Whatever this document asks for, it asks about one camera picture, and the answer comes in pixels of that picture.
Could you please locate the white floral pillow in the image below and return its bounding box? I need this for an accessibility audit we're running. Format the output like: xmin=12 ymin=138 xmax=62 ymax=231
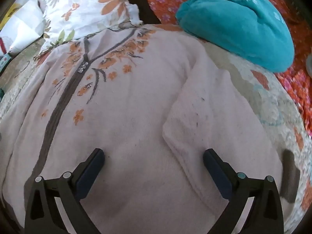
xmin=36 ymin=0 xmax=144 ymax=54

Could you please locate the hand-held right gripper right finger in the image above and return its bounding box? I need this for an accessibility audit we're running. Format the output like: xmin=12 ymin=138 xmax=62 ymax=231
xmin=203 ymin=148 xmax=285 ymax=234

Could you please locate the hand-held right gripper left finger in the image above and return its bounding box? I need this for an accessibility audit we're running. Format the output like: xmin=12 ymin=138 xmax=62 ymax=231
xmin=24 ymin=148 xmax=106 ymax=234

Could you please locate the pink floral knit sweater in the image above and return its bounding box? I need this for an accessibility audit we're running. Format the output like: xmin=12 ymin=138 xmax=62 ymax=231
xmin=0 ymin=24 xmax=288 ymax=234

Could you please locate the small colourful dotted box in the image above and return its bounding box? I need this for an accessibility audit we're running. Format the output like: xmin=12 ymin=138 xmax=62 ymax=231
xmin=0 ymin=54 xmax=12 ymax=72

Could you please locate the black cloth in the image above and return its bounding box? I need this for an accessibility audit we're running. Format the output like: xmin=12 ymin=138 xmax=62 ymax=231
xmin=122 ymin=0 xmax=162 ymax=25

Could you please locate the quilted heart print bedspread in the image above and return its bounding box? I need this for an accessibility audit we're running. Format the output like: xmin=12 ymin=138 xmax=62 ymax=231
xmin=0 ymin=24 xmax=312 ymax=234

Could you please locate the teal fleece cloth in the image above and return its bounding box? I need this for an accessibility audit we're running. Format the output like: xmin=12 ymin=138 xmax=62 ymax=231
xmin=175 ymin=0 xmax=295 ymax=73

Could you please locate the white plastic bag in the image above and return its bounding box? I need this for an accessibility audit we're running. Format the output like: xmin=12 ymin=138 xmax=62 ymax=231
xmin=0 ymin=0 xmax=47 ymax=54

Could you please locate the yellow packet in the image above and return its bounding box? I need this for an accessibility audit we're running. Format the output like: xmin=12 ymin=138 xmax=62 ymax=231
xmin=0 ymin=3 xmax=20 ymax=28

